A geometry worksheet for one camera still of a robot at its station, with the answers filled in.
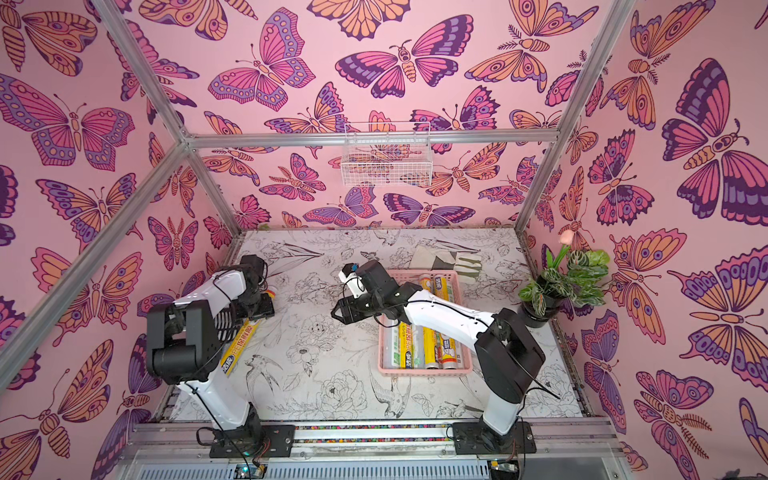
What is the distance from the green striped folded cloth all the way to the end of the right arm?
0.41m

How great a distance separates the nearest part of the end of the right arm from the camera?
62cm

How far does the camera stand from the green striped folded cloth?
1.08 metres
